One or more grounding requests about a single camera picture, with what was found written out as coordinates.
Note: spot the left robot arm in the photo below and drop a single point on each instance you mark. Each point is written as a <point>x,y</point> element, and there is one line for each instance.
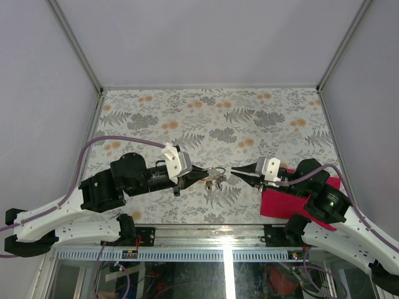
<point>37,232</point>

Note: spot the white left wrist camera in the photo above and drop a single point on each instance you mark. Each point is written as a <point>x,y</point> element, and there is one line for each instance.
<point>178,163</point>

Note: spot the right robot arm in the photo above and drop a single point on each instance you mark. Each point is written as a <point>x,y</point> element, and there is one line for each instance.
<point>360,242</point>

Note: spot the grey slotted cable duct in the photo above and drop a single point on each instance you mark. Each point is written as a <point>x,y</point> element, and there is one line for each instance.
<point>151,255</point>

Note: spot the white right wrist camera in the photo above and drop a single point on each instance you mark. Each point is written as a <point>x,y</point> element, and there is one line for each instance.
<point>268,169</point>

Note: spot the red folded cloth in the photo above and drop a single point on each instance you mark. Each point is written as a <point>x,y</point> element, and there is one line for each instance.
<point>308,192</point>

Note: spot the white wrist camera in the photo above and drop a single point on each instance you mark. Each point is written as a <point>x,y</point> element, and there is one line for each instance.
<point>178,163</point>
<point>268,169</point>

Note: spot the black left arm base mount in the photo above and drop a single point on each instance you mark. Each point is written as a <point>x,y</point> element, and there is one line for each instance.
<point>137,235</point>

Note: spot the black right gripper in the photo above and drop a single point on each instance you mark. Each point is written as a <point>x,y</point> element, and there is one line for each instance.
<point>252,180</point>

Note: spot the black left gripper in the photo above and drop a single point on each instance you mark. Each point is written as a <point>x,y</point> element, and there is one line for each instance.
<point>189,180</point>

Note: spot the floral patterned table mat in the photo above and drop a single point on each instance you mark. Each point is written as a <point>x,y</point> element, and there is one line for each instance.
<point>223,127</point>

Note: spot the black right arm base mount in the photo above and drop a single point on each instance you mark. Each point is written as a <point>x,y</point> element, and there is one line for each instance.
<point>289,234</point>

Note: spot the large metal keyring with clips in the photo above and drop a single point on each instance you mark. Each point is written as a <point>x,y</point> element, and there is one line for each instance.
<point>216,176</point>

